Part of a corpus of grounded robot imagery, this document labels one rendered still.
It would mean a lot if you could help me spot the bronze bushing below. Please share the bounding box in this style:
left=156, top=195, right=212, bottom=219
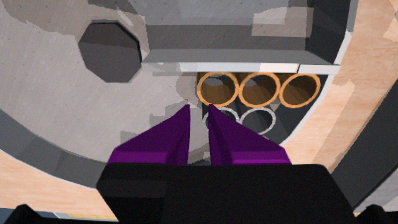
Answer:
left=234, top=72, right=281, bottom=108
left=197, top=72, right=239, bottom=107
left=275, top=73, right=321, bottom=108

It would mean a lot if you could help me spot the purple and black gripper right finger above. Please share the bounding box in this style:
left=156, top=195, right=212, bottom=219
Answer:
left=208, top=104, right=292, bottom=166

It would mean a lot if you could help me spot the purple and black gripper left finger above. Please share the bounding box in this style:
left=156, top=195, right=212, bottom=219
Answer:
left=106, top=104, right=190, bottom=166

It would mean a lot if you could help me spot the grey metal ring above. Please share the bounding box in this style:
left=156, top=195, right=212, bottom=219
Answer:
left=261, top=132, right=270, bottom=140
left=202, top=101, right=239, bottom=132
left=234, top=95, right=276, bottom=135

